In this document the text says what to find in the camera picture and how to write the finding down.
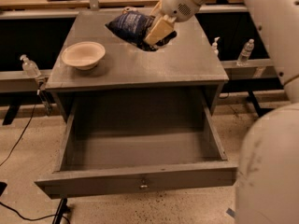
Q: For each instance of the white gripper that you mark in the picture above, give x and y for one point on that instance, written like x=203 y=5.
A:
x=177 y=3

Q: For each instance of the blue chip bag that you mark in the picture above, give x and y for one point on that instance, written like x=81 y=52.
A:
x=132 y=27

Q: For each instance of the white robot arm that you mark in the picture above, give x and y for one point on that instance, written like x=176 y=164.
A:
x=267 y=190

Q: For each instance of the grey drawer cabinet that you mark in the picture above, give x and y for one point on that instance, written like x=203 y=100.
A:
x=188 y=60

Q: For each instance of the open grey top drawer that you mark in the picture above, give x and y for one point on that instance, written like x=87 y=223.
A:
x=113 y=142

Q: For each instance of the brass drawer knob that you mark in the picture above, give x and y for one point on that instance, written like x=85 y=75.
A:
x=144 y=185

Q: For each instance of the brown soda can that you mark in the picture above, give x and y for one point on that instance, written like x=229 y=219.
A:
x=129 y=9

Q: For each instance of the right sanitizer pump bottle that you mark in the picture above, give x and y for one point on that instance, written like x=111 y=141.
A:
x=215 y=45

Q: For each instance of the sanitizer pump bottle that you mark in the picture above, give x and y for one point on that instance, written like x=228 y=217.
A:
x=30 y=67
x=215 y=45

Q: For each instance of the white paper bowl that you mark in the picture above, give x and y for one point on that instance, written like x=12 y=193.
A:
x=83 y=55

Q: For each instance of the clear plastic water bottle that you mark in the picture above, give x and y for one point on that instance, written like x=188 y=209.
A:
x=245 y=53

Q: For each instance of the left sanitizer pump bottle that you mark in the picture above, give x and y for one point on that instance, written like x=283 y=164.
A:
x=30 y=67

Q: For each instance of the grey metal rail bench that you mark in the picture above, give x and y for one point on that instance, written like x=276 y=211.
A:
x=17 y=89

